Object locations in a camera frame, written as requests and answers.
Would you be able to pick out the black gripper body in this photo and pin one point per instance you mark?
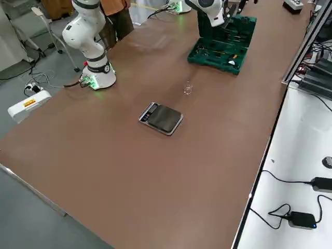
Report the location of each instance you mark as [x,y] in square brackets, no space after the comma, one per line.
[202,20]

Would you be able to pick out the green plastic toolbox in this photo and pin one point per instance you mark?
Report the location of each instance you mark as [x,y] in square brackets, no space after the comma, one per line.
[220,52]

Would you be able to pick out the small clear measuring cup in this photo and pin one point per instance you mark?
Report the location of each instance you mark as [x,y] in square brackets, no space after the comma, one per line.
[187,88]

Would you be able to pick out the silver digital kitchen scale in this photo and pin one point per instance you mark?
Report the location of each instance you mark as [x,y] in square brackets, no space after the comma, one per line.
[162,120]

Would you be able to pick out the button box with coloured buttons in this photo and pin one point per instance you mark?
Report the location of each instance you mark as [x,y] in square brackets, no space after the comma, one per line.
[293,5]

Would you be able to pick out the dark grey equipment box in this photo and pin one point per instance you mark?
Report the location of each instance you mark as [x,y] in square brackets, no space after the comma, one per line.
[319,80]

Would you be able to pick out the grey computer mouse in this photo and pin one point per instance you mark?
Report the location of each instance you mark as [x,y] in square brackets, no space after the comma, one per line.
[327,162]

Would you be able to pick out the white floor power strip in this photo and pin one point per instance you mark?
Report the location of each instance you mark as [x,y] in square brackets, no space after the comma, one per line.
[32,88]

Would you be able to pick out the white cabinet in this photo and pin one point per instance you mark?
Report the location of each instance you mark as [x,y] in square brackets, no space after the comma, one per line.
[10,31]

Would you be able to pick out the white box with yellow label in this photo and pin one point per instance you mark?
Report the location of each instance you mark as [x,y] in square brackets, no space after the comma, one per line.
[28,103]

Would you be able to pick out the black power adapter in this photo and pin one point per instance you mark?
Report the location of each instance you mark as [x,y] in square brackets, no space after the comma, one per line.
[323,184]

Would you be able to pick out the black adapter with blue light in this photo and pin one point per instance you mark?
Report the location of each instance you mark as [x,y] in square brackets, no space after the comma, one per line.
[302,220]

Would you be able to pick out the aluminium camera post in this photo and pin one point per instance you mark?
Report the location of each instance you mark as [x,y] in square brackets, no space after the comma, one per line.
[303,45]

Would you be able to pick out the white metal cart frame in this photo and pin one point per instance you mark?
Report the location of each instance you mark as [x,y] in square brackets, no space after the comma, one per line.
[37,11]

